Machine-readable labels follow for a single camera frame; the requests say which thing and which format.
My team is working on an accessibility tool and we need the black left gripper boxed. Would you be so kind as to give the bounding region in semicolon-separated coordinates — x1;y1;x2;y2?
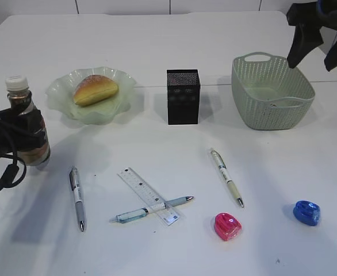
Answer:
0;108;49;170

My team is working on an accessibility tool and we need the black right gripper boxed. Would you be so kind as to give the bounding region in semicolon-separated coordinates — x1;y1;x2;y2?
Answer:
286;2;337;71

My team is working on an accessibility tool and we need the brown Nescafe coffee bottle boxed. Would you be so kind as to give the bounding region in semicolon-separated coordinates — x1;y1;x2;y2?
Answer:
5;76;51;166

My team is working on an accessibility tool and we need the sugared bread roll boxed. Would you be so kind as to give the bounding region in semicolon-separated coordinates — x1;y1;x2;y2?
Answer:
73;75;118;107

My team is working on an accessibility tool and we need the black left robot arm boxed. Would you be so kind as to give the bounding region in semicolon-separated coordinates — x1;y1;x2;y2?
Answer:
0;89;51;166

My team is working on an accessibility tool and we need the blue black right robot arm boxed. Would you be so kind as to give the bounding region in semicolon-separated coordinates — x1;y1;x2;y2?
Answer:
286;0;337;71

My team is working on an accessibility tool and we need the green wavy glass plate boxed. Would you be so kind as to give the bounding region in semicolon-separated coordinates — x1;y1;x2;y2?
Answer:
46;67;136;124

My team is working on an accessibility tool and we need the green woven plastic basket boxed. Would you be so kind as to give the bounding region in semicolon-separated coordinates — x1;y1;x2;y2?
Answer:
231;52;316;131

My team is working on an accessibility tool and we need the grey white ballpoint pen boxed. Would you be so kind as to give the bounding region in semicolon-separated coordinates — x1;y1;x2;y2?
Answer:
69;166;86;232

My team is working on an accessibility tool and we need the black mesh pen holder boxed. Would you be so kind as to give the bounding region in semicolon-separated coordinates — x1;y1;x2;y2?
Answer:
166;69;201;125

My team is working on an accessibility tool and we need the blue clear ballpoint pen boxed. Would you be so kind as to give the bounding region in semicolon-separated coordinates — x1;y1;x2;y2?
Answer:
109;196;194;224

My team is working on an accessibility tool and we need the beige white ballpoint pen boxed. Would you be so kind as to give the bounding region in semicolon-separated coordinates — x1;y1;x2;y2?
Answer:
209;148;244;208

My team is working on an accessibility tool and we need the blue translucent sharpener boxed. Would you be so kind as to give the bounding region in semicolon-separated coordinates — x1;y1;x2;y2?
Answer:
293;200;321;227

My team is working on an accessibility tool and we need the pink translucent sharpener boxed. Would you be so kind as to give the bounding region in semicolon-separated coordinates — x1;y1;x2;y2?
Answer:
214;213;242;241

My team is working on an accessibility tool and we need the clear plastic ruler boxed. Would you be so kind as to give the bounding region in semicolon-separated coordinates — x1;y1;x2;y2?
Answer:
118;167;181;226

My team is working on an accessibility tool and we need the black cable on table edge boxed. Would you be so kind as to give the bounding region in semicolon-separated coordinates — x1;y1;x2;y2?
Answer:
0;114;28;201

